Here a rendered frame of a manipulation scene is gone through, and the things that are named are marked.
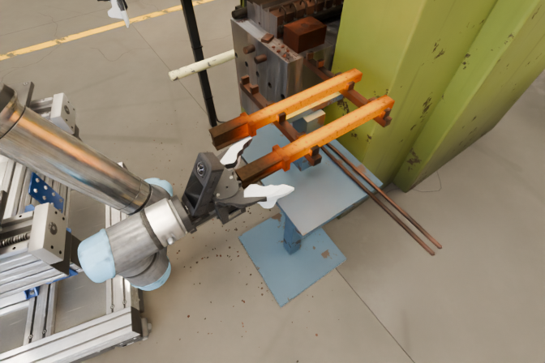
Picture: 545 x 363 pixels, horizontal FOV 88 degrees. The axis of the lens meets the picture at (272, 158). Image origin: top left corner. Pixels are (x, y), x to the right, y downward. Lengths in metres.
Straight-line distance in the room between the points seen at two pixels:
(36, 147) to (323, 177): 0.67
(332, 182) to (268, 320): 0.80
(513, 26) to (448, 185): 1.04
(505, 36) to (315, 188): 0.82
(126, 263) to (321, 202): 0.52
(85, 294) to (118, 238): 0.97
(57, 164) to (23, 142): 0.05
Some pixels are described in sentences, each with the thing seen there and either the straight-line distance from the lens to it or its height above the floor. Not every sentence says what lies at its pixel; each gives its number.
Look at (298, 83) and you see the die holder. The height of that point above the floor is 0.81.
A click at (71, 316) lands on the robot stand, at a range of 1.47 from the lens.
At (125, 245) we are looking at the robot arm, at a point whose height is 1.02.
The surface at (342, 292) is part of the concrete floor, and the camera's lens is 1.52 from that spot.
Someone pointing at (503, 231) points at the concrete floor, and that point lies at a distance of 2.01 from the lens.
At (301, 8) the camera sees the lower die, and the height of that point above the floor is 0.99.
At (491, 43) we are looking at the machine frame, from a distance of 1.30.
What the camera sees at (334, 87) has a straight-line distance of 0.74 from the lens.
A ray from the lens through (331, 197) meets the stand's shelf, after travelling 0.84.
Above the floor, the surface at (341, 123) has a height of 1.01.
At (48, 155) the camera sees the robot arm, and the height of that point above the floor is 1.11.
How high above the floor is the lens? 1.44
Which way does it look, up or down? 51 degrees down
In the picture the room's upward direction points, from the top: straight up
